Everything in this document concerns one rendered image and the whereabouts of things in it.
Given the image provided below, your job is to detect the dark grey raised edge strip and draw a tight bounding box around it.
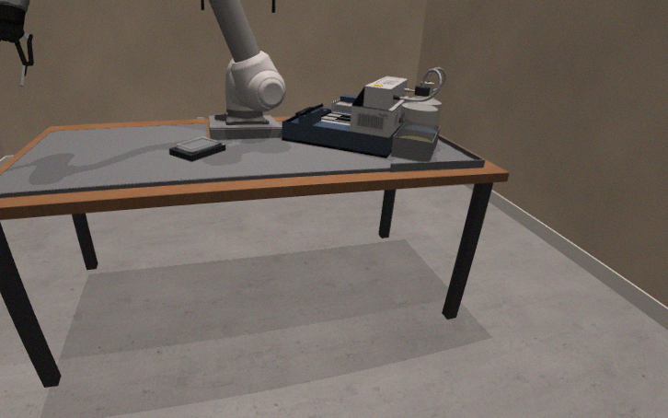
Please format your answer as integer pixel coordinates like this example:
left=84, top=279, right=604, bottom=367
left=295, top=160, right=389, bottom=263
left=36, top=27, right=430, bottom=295
left=390, top=135, right=485, bottom=172

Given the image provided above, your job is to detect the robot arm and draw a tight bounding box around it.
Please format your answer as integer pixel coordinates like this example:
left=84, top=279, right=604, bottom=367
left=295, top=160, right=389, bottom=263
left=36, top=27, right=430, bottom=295
left=209, top=0, right=286, bottom=125

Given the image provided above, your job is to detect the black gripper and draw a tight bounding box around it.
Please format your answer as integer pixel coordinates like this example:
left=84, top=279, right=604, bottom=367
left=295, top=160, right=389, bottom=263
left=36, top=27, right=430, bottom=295
left=0, top=5, right=34, bottom=87

